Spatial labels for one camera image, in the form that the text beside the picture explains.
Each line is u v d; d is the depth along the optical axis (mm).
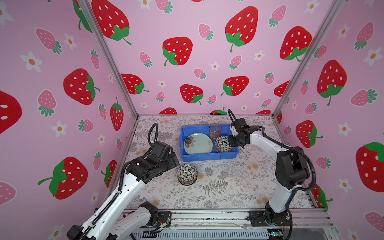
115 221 414
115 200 414
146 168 470
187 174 858
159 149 542
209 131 984
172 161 648
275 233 705
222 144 958
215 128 998
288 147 513
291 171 490
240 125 757
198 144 984
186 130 1051
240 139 781
